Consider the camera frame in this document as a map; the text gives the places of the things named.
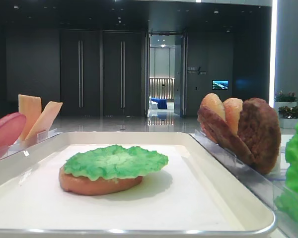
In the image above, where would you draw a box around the green lettuce leaf in rack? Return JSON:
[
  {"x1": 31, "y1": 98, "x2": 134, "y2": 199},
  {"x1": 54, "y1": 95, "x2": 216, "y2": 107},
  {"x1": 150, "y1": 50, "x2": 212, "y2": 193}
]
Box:
[{"x1": 275, "y1": 123, "x2": 298, "y2": 224}]

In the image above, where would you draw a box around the bun in rack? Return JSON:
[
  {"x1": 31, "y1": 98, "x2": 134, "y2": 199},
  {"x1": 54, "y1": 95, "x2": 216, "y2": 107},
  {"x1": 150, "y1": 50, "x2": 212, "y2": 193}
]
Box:
[
  {"x1": 200, "y1": 93, "x2": 226, "y2": 122},
  {"x1": 223, "y1": 98, "x2": 243, "y2": 134}
]

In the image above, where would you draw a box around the clear acrylic rack left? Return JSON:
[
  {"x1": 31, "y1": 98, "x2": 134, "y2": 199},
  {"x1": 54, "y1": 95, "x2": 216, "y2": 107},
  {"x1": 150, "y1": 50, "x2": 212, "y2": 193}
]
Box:
[{"x1": 0, "y1": 129, "x2": 59, "y2": 160}]

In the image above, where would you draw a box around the potted flower planter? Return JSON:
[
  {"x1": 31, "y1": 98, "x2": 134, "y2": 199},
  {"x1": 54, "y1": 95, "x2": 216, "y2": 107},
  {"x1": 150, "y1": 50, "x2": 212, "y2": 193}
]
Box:
[{"x1": 274, "y1": 91, "x2": 298, "y2": 128}]

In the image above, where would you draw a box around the bottom bun on tray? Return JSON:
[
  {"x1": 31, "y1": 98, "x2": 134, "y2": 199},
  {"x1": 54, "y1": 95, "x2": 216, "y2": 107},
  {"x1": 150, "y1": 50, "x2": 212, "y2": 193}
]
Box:
[{"x1": 59, "y1": 166, "x2": 143, "y2": 195}]

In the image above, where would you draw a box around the brown meat patty left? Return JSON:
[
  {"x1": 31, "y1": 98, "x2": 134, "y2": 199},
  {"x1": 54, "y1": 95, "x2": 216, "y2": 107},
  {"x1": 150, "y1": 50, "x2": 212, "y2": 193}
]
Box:
[{"x1": 197, "y1": 106, "x2": 254, "y2": 165}]

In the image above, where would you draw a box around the top bun left in rack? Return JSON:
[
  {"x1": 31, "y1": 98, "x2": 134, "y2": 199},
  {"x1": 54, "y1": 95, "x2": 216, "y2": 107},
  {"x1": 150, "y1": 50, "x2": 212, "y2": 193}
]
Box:
[{"x1": 200, "y1": 93, "x2": 226, "y2": 122}]

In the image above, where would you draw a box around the blue sofa in background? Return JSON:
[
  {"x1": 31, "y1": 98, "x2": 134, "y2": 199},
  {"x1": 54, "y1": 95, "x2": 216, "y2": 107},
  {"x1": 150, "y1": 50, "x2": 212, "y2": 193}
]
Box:
[{"x1": 151, "y1": 98, "x2": 167, "y2": 109}]

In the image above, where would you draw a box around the dark double door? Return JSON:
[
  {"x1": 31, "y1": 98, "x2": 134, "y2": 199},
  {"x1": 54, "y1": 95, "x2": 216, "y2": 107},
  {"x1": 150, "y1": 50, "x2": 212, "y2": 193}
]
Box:
[{"x1": 60, "y1": 30, "x2": 145, "y2": 117}]

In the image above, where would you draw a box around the top bun right in rack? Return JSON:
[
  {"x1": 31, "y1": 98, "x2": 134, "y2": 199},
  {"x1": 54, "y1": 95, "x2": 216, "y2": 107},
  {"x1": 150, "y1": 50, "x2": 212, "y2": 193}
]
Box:
[{"x1": 223, "y1": 98, "x2": 243, "y2": 134}]

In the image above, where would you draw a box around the clear acrylic rack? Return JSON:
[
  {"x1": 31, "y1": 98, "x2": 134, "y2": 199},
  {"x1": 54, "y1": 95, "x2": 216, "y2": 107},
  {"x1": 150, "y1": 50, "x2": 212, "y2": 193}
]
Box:
[
  {"x1": 0, "y1": 129, "x2": 59, "y2": 160},
  {"x1": 194, "y1": 129, "x2": 298, "y2": 238}
]

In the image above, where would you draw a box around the orange cheese slice left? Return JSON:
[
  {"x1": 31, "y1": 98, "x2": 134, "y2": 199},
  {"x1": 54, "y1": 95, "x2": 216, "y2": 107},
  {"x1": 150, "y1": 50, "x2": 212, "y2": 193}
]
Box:
[{"x1": 18, "y1": 94, "x2": 42, "y2": 141}]

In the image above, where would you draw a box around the orange cheese slice right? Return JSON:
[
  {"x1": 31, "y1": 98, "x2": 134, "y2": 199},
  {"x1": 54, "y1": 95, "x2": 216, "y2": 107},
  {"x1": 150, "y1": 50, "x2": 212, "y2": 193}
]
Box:
[{"x1": 25, "y1": 101, "x2": 63, "y2": 140}]

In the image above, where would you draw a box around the orange cheese slice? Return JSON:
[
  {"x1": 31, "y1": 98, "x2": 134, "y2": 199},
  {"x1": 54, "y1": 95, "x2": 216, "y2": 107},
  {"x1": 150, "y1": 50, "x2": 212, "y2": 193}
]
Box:
[
  {"x1": 25, "y1": 101, "x2": 63, "y2": 140},
  {"x1": 18, "y1": 94, "x2": 42, "y2": 141}
]

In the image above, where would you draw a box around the clear acrylic rack right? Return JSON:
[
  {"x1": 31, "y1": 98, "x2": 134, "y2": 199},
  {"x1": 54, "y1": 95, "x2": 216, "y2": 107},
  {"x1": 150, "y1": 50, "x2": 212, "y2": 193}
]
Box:
[{"x1": 194, "y1": 129, "x2": 298, "y2": 238}]

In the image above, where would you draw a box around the wall screen display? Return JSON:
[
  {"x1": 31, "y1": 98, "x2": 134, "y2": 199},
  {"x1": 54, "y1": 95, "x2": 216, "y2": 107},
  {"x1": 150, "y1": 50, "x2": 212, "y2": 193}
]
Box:
[{"x1": 212, "y1": 80, "x2": 228, "y2": 90}]

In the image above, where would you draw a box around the red tomato slice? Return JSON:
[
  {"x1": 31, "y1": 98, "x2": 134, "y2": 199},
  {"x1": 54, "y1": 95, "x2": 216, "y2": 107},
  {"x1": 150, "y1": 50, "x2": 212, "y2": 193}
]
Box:
[{"x1": 0, "y1": 112, "x2": 26, "y2": 147}]

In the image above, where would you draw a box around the brown meat patty right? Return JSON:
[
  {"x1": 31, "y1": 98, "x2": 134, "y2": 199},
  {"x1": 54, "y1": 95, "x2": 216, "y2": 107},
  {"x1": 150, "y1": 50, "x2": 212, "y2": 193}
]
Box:
[{"x1": 237, "y1": 98, "x2": 281, "y2": 175}]

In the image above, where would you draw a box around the green lettuce leaf on bun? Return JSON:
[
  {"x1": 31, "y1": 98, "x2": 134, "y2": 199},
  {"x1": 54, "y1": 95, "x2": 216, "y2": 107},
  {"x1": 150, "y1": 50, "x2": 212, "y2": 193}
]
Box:
[{"x1": 64, "y1": 145, "x2": 168, "y2": 181}]

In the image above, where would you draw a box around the brown meat patty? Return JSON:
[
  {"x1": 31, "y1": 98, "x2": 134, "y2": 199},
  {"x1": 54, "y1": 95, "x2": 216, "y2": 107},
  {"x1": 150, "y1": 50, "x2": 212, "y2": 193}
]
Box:
[
  {"x1": 197, "y1": 106, "x2": 254, "y2": 165},
  {"x1": 237, "y1": 98, "x2": 281, "y2": 175}
]

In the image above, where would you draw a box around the white rectangular tray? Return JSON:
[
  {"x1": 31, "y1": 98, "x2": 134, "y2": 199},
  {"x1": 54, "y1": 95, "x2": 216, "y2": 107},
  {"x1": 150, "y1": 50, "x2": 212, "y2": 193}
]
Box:
[{"x1": 0, "y1": 132, "x2": 276, "y2": 238}]

